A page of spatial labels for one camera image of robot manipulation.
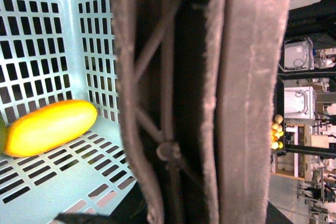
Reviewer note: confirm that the brown plastic basket handle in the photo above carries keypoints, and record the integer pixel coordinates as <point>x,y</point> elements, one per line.
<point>196,83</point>

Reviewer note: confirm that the white appliance box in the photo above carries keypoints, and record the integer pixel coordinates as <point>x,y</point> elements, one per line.
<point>299,103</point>

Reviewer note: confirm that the cardboard box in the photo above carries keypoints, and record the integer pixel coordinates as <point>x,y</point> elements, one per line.
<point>303,152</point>

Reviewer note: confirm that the yellow mango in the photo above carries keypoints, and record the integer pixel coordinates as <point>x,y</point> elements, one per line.
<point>49,127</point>

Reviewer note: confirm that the light blue plastic basket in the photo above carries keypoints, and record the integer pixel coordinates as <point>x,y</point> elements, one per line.
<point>54,50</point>

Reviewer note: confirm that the pile of yellow fruit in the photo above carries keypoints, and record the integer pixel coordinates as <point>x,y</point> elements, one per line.
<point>277,132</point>

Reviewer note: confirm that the green avocado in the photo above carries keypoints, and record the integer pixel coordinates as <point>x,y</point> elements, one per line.
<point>3,134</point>

